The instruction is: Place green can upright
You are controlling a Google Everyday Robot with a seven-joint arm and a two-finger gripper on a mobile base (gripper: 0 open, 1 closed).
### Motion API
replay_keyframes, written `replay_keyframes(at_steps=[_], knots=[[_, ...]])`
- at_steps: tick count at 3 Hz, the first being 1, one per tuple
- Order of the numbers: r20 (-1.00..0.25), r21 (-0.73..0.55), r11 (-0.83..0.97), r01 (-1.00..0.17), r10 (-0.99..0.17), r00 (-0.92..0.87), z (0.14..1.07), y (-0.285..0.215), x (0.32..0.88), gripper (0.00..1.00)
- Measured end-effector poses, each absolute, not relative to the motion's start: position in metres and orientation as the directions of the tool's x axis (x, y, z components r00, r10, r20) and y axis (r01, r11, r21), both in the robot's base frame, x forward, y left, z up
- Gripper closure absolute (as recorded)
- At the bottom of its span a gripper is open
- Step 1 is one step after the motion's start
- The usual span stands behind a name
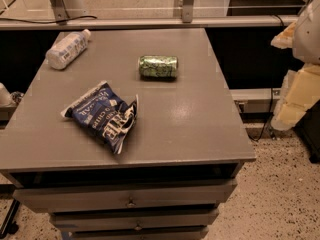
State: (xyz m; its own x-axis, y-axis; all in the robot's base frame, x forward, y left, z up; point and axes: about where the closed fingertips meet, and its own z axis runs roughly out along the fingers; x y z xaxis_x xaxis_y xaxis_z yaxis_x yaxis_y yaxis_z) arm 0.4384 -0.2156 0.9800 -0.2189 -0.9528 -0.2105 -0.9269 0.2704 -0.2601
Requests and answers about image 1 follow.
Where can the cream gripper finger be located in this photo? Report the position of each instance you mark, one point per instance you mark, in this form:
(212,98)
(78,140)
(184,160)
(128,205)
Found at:
(284,39)
(299,92)

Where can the green soda can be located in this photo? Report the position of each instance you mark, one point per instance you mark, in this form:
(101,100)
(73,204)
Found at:
(158,66)

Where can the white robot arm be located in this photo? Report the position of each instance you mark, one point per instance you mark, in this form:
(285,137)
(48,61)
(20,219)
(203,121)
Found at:
(306,39)

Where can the top grey drawer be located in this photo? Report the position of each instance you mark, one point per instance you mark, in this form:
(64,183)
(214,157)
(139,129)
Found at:
(125,196)

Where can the grey drawer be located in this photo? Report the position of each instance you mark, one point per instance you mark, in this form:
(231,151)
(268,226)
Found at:
(125,196)
(172,233)
(135,219)

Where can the middle grey drawer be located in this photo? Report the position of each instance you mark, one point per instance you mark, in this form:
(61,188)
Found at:
(135,219)

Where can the grey drawer cabinet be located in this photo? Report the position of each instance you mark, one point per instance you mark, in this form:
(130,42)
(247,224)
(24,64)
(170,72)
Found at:
(178,162)

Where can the bottom grey drawer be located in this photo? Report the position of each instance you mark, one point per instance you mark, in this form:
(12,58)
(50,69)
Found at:
(172,233)

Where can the blue chip bag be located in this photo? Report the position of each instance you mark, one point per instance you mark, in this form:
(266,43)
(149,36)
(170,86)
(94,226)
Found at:
(104,114)

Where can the white plastic bottle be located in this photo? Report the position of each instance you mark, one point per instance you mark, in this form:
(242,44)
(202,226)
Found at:
(61,54)

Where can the white object at left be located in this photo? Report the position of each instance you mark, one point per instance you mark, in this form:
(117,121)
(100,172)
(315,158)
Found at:
(5,96)

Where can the black stand leg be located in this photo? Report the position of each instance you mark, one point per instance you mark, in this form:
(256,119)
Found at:
(9,225)

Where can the metal bracket post centre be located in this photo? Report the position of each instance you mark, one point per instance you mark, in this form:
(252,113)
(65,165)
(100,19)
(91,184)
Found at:
(187,11)

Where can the metal bracket post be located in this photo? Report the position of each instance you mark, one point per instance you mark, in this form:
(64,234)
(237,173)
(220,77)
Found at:
(59,10)
(187,11)

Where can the grey metal rail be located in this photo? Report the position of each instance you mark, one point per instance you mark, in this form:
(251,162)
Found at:
(103,24)

